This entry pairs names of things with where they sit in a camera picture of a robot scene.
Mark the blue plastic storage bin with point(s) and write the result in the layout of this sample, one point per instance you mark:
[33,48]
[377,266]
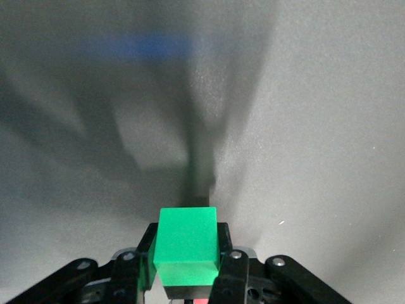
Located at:
[142,47]

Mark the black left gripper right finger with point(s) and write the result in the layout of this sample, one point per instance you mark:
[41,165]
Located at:
[234,269]

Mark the small red cube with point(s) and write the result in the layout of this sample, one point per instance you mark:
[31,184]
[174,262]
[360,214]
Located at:
[201,301]

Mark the small green cube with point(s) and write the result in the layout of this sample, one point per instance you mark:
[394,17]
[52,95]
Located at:
[186,237]

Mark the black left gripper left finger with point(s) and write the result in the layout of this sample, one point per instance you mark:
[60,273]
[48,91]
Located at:
[126,278]

